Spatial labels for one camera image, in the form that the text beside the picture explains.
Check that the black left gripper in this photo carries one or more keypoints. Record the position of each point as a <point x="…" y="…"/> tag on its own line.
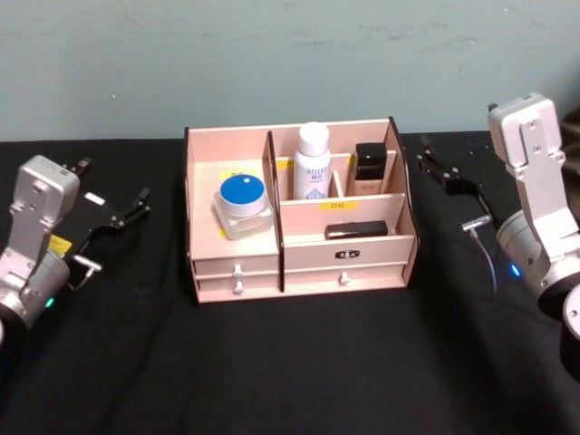
<point x="88" y="215"/>

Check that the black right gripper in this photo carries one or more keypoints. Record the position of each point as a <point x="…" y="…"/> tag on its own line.
<point x="469" y="192"/>

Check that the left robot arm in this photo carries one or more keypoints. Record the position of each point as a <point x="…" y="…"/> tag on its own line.
<point x="34" y="235"/>

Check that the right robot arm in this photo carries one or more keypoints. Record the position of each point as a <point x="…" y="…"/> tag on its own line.
<point x="530" y="190"/>

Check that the black lipstick tube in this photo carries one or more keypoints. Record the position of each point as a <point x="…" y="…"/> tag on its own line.
<point x="355" y="229"/>

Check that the white spray bottle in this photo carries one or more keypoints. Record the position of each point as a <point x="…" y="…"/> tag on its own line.
<point x="312" y="167"/>

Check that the pale pink wooden organizer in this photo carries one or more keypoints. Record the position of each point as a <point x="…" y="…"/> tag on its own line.
<point x="349" y="251"/>

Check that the wide pink wooden drawer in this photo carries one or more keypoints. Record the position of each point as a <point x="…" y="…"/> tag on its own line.
<point x="371" y="278"/>

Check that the small pink wooden drawer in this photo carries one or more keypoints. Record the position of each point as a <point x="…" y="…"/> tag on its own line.
<point x="217" y="265"/>
<point x="258" y="287"/>

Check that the white jar with blue lid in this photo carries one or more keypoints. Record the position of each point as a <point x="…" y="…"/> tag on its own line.
<point x="242" y="199"/>

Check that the black table cloth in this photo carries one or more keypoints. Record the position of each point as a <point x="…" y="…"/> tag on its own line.
<point x="290" y="362"/>

